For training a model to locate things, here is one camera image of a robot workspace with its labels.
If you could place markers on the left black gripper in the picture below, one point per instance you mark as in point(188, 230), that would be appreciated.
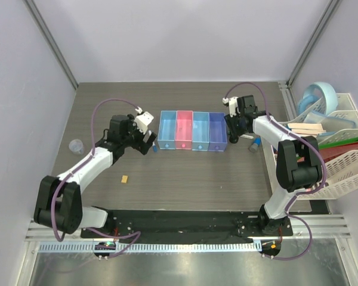
point(143, 148)

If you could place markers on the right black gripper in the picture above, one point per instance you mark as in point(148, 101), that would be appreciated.
point(235, 131)

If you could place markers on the blue white marker pen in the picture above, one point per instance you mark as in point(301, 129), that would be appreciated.
point(155, 149)

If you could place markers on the blue grey glue stick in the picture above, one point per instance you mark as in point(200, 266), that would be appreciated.
point(255, 145)

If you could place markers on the green white marker pen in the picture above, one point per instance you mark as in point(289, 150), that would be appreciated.
point(247, 136)

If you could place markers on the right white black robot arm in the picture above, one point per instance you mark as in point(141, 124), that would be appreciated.
point(298, 166)

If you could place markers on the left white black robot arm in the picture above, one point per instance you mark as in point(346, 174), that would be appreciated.
point(59, 202)

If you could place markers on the purple plastic bin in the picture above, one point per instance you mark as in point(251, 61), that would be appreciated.
point(217, 132)

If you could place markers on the left light blue bin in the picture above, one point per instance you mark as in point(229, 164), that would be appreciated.
point(167, 126)

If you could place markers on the light blue bin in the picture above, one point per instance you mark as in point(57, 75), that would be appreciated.
point(167, 126)
point(200, 131)

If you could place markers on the pink plastic bin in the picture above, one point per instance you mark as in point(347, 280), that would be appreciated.
point(183, 130)

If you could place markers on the small yellow eraser block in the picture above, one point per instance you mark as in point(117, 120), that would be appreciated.
point(124, 179)

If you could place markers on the stack of books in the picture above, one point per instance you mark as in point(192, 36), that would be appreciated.
point(312, 129)

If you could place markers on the clear jar of paper clips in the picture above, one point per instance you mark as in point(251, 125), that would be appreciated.
point(76, 146)

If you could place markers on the red green folders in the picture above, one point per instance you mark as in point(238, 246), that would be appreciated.
point(335, 149)

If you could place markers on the white plastic file rack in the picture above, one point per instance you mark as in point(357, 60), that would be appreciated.
point(343, 169)

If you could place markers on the light blue tape roll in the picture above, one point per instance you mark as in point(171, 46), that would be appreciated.
point(319, 92)

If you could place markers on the left control board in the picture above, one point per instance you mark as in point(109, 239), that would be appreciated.
point(104, 249)

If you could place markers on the control board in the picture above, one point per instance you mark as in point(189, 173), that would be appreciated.
point(104, 249)
point(270, 248)

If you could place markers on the right control board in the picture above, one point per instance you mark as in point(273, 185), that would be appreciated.
point(270, 248)

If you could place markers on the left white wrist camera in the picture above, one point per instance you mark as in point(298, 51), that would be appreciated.
point(142, 120)

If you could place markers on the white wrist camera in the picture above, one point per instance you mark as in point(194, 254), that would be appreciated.
point(142, 120)
point(232, 104)

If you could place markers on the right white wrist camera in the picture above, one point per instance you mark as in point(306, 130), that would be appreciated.
point(232, 104)

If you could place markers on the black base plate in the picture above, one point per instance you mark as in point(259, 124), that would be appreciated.
point(194, 224)

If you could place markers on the white slotted cable duct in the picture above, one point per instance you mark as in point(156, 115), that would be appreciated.
point(88, 247)

